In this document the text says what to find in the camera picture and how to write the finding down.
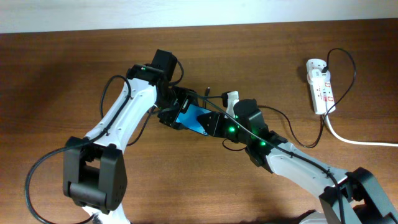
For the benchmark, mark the blue Galaxy smartphone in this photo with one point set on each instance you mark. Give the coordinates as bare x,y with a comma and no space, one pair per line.
189,119

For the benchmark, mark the white power strip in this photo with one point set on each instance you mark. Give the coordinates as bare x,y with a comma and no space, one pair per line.
322,95

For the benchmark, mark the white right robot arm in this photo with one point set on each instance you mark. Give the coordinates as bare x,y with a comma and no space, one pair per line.
346,197

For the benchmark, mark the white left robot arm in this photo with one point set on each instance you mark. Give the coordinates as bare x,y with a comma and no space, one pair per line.
94,173

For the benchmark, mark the white USB charger adapter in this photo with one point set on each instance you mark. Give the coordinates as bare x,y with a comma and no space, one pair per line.
316,76

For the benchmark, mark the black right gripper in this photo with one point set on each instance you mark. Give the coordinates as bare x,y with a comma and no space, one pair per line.
214,126

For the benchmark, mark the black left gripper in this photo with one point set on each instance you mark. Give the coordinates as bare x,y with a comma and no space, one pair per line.
169,117

